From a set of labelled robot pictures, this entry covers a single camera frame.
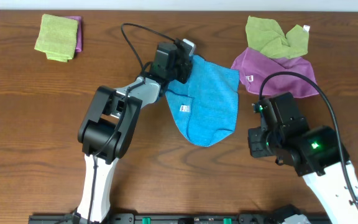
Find crumpled purple cloth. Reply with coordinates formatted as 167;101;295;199
231;47;318;98

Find folded purple cloth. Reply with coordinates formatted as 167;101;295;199
66;16;83;53

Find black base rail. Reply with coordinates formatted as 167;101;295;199
28;205;332;224

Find crumpled green cloth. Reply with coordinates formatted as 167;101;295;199
246;16;310;59

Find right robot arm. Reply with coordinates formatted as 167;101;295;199
248;93;358;223

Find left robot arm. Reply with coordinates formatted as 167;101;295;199
72;39;196;223

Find blue microfiber cloth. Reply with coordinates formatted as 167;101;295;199
165;55;239;147

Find folded green cloth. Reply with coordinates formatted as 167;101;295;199
34;14;79;62

